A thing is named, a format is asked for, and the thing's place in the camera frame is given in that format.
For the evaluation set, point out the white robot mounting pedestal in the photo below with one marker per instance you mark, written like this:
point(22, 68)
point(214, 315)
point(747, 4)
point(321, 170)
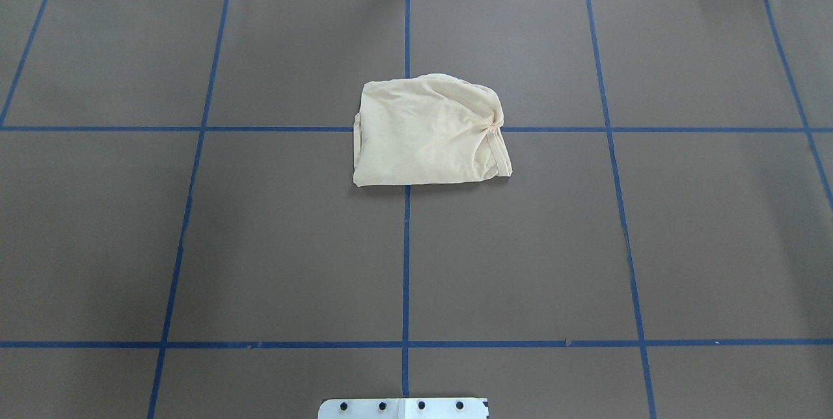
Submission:
point(405, 408)

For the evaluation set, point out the brown table mat blue grid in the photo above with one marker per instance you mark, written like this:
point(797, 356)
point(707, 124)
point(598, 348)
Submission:
point(182, 238)

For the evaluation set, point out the yellow long-sleeve printed shirt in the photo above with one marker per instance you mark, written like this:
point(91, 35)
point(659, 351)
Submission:
point(432, 129)

